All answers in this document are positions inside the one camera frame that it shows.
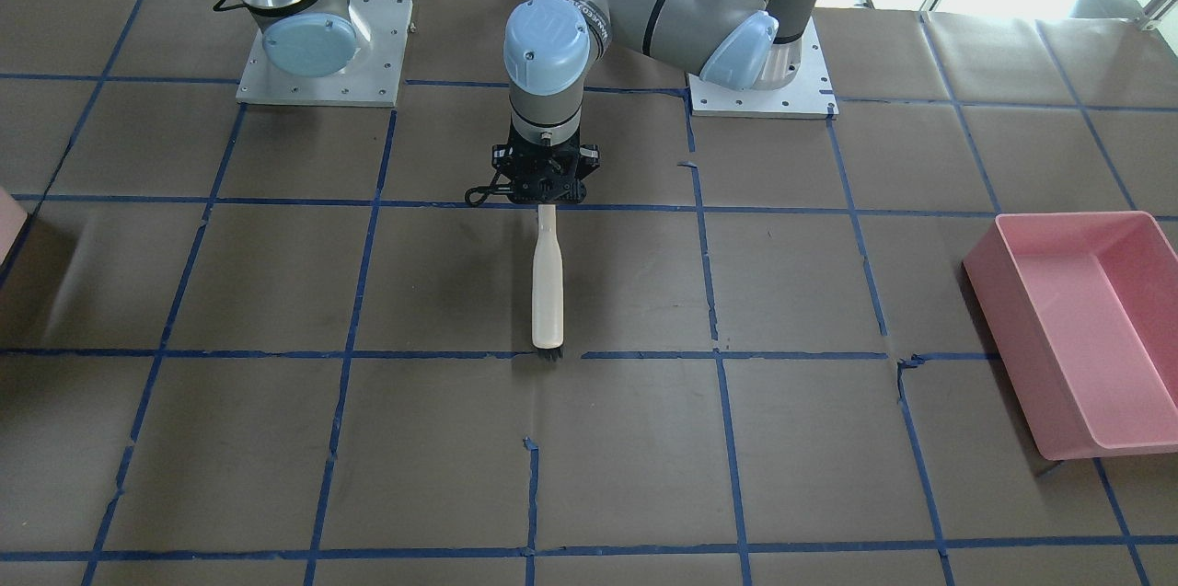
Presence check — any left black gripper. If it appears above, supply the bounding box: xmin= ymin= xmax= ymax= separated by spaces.
xmin=490 ymin=131 xmax=600 ymax=204

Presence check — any white hand brush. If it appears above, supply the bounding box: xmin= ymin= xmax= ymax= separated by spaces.
xmin=531 ymin=204 xmax=564 ymax=361

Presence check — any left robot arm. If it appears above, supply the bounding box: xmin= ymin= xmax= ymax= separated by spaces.
xmin=464 ymin=0 xmax=816 ymax=206

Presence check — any pink plastic bin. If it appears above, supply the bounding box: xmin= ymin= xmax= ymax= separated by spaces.
xmin=964 ymin=212 xmax=1177 ymax=460

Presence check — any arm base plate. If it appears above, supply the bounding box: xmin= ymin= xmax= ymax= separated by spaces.
xmin=689 ymin=19 xmax=838 ymax=120
xmin=236 ymin=0 xmax=413 ymax=108

